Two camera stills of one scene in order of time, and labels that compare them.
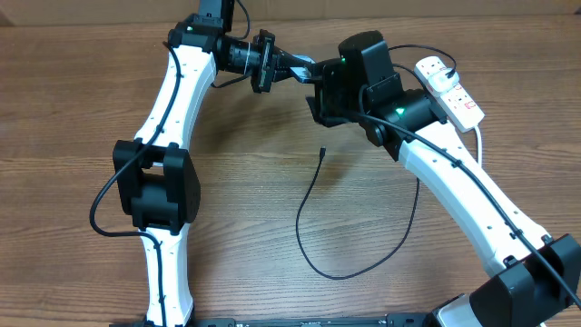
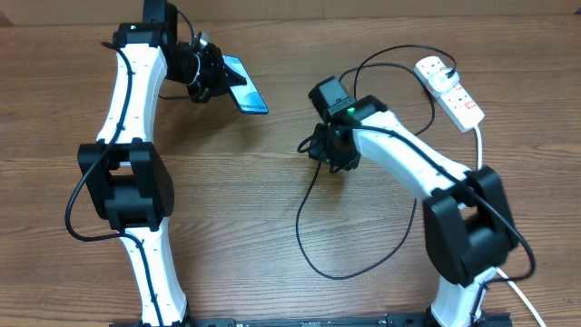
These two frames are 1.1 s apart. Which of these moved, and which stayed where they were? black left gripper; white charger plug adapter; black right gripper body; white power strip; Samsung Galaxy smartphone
Moved: black left gripper; black right gripper body; Samsung Galaxy smartphone
Stayed: white power strip; white charger plug adapter
